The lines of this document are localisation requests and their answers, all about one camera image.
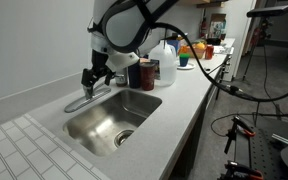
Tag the round sink drain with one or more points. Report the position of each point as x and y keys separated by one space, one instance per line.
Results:
x=123 y=137

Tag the counter base cabinet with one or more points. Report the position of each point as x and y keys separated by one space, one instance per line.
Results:
x=192 y=146

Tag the black countertop item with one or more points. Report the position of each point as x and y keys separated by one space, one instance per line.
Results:
x=213 y=41

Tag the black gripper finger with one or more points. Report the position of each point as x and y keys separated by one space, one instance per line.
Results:
x=109 y=76
x=88 y=78

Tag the cardboard box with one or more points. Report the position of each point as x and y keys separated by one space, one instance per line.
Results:
x=217 y=26

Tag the black tripod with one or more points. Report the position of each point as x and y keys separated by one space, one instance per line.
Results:
x=275 y=30

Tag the navy blue water bottle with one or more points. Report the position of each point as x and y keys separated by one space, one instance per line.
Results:
x=134 y=76

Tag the brown amber jar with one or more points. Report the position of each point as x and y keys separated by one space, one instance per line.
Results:
x=147 y=76

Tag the black perforated board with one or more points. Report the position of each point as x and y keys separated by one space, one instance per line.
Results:
x=264 y=156

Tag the black orange clamp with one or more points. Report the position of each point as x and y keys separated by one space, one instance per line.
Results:
x=232 y=133
x=240 y=168

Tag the blue container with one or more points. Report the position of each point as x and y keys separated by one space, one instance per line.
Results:
x=174 y=45

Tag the blue cup with green rim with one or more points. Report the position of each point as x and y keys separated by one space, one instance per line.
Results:
x=184 y=60

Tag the wooden wall cabinet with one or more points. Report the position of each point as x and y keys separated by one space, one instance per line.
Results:
x=197 y=2

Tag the white plate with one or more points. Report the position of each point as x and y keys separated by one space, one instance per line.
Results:
x=190 y=66

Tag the stainless steel sink basin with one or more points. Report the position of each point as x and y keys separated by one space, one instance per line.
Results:
x=130 y=103

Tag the white tile pattern mat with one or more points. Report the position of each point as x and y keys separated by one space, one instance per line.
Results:
x=17 y=150

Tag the red can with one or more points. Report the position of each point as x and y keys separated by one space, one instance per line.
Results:
x=209 y=52

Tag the small orange object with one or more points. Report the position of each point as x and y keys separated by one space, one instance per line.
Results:
x=183 y=50

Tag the white papers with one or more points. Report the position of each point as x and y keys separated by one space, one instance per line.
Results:
x=222 y=50

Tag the black stereo camera on tripod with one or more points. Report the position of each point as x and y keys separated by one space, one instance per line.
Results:
x=267 y=11

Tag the silver insulated tumbler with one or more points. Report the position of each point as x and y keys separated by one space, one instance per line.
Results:
x=120 y=80

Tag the yellow fruit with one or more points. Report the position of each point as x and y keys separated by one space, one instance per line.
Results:
x=200 y=45

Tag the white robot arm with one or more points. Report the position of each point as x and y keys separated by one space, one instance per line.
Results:
x=127 y=23

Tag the red fire extinguisher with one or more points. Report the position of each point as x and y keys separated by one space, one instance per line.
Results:
x=203 y=28

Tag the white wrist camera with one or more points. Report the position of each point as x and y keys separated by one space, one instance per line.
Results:
x=124 y=60

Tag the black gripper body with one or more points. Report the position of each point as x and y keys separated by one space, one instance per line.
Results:
x=99 y=63

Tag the translucent plastic gallon jug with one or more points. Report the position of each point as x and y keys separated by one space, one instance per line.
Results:
x=164 y=66

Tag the silver metal bar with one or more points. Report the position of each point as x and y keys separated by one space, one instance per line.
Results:
x=282 y=139

